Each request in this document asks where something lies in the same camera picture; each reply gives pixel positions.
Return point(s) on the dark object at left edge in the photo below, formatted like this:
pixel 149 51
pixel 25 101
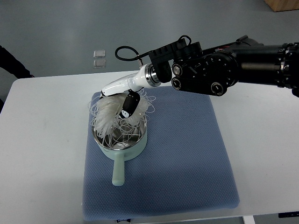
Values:
pixel 9 63

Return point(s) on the blue label under table edge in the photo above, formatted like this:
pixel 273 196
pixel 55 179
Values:
pixel 124 220

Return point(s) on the white vermicelli bundle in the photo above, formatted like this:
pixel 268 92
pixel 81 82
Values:
pixel 105 112

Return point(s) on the black bracket under table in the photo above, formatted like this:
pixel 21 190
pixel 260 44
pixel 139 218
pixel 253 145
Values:
pixel 288 214

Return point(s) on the white table leg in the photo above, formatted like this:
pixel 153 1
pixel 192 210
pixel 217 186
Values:
pixel 248 220

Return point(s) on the blue textured mat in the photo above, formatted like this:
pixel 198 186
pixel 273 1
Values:
pixel 184 166

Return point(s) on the mint green steel pot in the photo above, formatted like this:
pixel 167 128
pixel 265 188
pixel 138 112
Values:
pixel 120 156

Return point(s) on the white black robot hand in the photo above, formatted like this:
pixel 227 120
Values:
pixel 144 78

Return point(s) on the wire steaming rack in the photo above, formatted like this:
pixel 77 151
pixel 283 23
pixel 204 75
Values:
pixel 122 139

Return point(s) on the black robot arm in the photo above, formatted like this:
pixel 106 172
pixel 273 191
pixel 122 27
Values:
pixel 212 71

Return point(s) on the brown wooden box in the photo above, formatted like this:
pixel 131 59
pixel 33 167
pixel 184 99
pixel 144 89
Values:
pixel 282 5

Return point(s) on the upper floor metal plate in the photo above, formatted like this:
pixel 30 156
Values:
pixel 99 53

